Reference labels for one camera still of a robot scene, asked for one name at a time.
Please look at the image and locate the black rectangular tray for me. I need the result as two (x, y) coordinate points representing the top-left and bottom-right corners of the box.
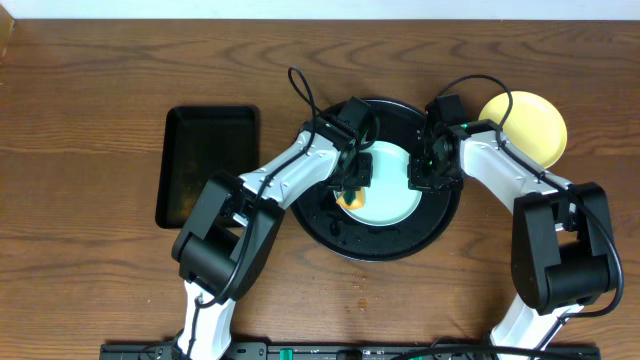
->
(155, 105), (260, 229)

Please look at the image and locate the green and yellow sponge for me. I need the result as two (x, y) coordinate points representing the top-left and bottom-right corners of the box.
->
(336, 188), (365, 210)

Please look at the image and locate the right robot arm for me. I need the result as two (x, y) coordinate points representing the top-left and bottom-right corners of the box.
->
(408, 95), (624, 359)

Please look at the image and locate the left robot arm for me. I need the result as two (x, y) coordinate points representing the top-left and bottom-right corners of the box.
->
(171, 115), (380, 359)

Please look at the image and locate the yellow plate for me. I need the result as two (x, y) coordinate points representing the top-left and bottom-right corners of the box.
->
(503, 91), (568, 169)

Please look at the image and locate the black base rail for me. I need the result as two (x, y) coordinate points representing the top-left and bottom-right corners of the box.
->
(99, 342), (602, 360)

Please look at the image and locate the light blue plate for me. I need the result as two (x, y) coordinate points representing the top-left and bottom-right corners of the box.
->
(339, 141), (422, 227)

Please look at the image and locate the round black tray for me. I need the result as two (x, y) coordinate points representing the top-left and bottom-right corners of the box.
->
(291, 98), (461, 262)

